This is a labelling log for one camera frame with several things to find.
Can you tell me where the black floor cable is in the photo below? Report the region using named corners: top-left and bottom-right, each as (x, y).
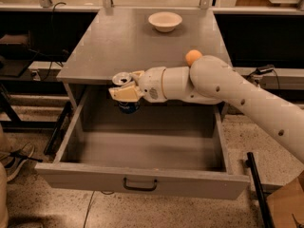
top-left (83, 190), bottom-right (116, 228)

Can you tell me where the black pole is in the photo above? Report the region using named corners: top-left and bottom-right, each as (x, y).
top-left (246, 152), bottom-right (275, 228)

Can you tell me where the brown cardboard box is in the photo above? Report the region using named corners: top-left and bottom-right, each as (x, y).
top-left (267, 171), bottom-right (304, 228)

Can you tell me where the grey open top drawer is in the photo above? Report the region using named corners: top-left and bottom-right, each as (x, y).
top-left (34, 85), bottom-right (251, 201)

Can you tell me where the grey cabinet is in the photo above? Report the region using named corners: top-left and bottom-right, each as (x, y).
top-left (56, 7), bottom-right (240, 122)

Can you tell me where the grey sneaker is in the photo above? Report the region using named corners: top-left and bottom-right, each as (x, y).
top-left (1, 143), bottom-right (35, 182)

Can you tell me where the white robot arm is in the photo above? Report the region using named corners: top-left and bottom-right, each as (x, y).
top-left (109, 55), bottom-right (304, 162)

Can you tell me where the blue pepsi can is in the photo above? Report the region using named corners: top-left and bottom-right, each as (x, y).
top-left (112, 72), bottom-right (140, 114)

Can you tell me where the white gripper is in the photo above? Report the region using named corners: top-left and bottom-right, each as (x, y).
top-left (108, 66), bottom-right (166, 103)

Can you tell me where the black power adapter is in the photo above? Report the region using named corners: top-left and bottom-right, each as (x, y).
top-left (256, 65), bottom-right (275, 75)

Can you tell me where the black drawer handle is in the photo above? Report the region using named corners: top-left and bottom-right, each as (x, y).
top-left (123, 178), bottom-right (158, 192)

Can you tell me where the black metal frame leg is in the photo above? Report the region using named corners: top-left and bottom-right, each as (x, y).
top-left (44, 102), bottom-right (71, 155)

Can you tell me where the white bowl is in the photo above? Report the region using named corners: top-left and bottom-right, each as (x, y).
top-left (148, 11), bottom-right (182, 32)

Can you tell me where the orange ball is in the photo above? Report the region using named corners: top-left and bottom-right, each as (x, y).
top-left (185, 49), bottom-right (202, 66)

